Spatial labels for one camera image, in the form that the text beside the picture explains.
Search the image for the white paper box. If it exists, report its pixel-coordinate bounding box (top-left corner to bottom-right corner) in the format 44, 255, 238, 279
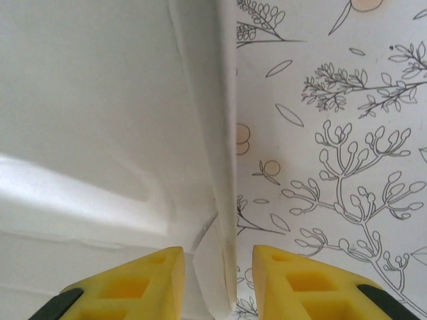
0, 0, 238, 320

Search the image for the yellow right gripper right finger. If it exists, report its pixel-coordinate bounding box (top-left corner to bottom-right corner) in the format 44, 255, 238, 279
252, 245, 418, 320

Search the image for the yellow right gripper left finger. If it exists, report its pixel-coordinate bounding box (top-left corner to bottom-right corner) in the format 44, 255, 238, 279
39, 245, 185, 320

